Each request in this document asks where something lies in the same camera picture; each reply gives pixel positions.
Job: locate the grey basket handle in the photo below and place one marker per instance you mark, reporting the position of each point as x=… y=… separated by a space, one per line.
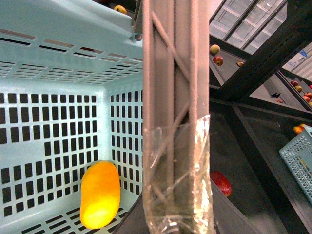
x=177 y=194

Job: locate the light blue plastic basket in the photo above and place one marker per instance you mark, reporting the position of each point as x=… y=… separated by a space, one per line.
x=70 y=96

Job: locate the black metal shelf frame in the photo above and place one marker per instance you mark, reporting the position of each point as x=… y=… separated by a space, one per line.
x=292 y=36

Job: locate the red apple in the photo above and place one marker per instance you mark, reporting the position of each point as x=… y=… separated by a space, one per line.
x=221 y=182

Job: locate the yellow mango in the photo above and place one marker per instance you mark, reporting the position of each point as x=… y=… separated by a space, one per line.
x=100 y=195

